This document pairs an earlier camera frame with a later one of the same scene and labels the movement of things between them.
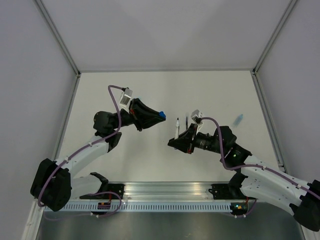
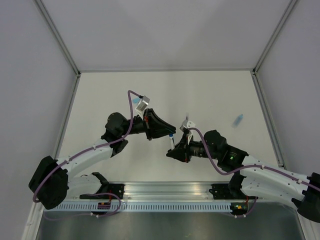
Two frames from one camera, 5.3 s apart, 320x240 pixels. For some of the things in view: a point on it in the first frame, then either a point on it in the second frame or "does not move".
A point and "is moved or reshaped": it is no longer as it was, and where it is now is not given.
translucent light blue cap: x=237 y=121 does not move
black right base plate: x=230 y=191 does not move
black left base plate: x=117 y=188 does not move
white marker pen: x=177 y=129 is moved or reshaped
